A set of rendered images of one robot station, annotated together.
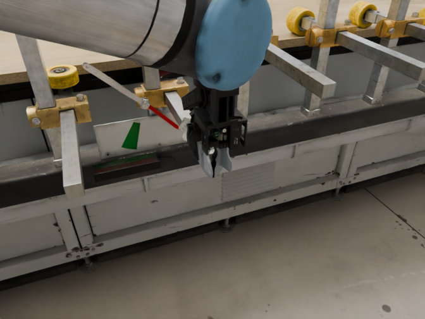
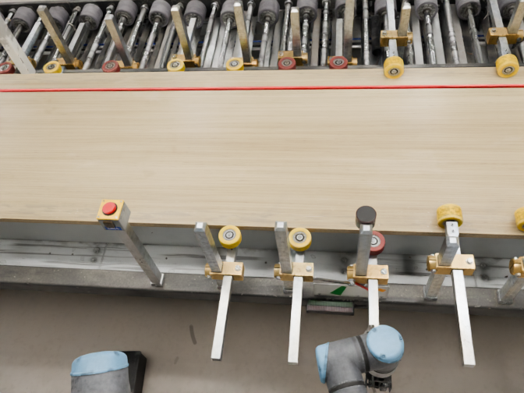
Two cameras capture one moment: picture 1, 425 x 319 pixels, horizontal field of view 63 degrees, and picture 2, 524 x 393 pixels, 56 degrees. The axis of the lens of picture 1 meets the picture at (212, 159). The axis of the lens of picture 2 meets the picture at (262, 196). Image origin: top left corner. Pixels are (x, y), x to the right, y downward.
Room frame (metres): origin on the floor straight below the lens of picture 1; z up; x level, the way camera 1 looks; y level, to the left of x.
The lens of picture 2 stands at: (0.10, -0.02, 2.42)
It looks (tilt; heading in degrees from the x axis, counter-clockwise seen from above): 56 degrees down; 36
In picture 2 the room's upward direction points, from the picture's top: 11 degrees counter-clockwise
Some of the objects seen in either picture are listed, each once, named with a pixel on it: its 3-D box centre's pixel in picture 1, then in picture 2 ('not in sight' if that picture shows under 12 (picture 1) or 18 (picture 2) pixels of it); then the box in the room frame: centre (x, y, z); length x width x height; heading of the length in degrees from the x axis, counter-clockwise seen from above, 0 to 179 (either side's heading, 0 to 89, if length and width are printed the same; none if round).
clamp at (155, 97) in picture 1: (161, 93); (367, 273); (0.83, 0.13, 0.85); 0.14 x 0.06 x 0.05; 111
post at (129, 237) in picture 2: not in sight; (139, 253); (0.55, 0.87, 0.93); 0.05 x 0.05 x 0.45; 21
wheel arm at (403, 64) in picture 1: (350, 40); not in sight; (0.95, -0.37, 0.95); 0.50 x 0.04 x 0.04; 21
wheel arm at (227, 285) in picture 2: not in sight; (225, 296); (0.57, 0.55, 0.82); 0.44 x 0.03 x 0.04; 21
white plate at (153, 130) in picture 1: (147, 133); (350, 291); (0.79, 0.17, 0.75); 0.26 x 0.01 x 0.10; 111
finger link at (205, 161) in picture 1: (208, 164); not in sight; (0.51, 0.01, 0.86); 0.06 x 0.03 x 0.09; 21
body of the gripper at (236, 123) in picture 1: (217, 111); (378, 370); (0.51, -0.01, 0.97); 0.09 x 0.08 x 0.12; 21
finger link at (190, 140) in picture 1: (200, 137); not in sight; (0.53, 0.02, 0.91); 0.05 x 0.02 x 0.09; 111
